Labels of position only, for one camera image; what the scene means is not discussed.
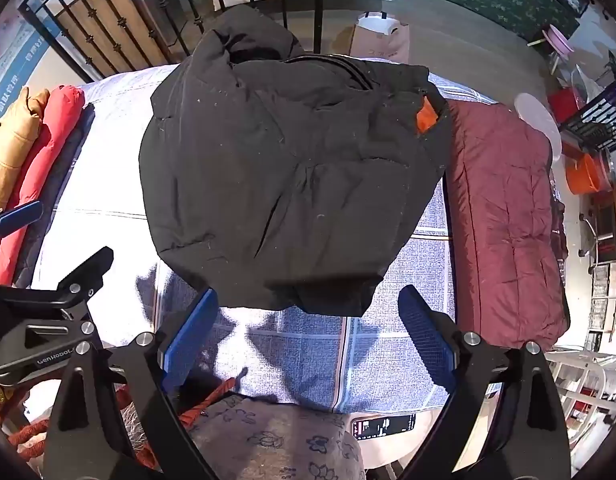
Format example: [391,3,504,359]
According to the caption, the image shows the floral grey cushion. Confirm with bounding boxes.
[185,395,366,480]

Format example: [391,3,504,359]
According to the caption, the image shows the orange bucket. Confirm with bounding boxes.
[565,152,614,196]

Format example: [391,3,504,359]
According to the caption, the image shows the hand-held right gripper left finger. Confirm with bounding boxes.
[42,287,219,480]

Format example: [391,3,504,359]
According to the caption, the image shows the tan padded jacket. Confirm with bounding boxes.
[0,87,51,213]

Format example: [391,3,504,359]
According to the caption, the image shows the red braided rope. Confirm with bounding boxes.
[175,377,246,426]

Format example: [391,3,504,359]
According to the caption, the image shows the maroon quilted coat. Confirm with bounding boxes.
[444,97,571,351]

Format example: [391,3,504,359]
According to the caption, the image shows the black padded jacket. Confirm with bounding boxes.
[138,5,453,318]

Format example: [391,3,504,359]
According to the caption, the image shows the black metal bed frame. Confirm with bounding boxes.
[18,0,419,83]

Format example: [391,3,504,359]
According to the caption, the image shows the blue wall poster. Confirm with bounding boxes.
[0,7,51,116]

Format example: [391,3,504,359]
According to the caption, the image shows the white plastic chair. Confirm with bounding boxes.
[543,347,616,436]

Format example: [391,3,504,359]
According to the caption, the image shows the white drawer unit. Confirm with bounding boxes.
[585,260,616,333]

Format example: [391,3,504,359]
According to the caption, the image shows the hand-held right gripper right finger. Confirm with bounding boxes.
[398,284,574,480]

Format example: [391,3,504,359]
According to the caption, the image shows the pink stool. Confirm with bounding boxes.
[528,24,576,76]

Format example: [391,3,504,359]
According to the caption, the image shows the red padded jacket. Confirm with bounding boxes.
[0,85,86,286]

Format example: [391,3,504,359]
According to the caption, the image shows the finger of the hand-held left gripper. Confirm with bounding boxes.
[0,246,114,318]
[0,200,44,243]

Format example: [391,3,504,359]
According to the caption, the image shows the black rack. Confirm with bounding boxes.
[558,67,616,153]

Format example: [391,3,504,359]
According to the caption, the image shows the cardboard box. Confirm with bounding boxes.
[348,10,411,63]

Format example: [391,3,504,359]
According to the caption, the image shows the red container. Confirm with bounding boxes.
[548,87,589,123]

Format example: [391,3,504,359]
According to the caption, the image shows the dark display device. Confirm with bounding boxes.
[352,412,419,442]

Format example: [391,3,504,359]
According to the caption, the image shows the wooden panel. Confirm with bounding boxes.
[52,0,189,76]

